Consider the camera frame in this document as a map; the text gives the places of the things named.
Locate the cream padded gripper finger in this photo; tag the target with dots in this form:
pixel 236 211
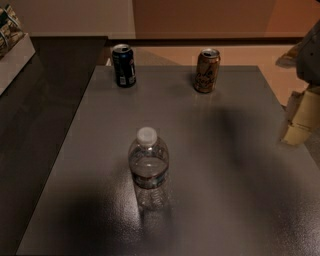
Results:
pixel 302 116

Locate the orange soda can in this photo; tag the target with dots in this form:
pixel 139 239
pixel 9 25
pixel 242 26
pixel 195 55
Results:
pixel 207 70

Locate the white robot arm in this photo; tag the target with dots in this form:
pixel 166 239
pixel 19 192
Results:
pixel 308 57

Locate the clear plastic water bottle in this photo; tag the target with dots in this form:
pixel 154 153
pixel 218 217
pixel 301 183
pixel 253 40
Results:
pixel 148 159

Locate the dark blue soda can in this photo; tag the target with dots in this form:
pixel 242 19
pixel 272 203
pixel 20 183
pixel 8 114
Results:
pixel 123 60

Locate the white box with snacks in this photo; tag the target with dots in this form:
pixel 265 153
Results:
pixel 16 47

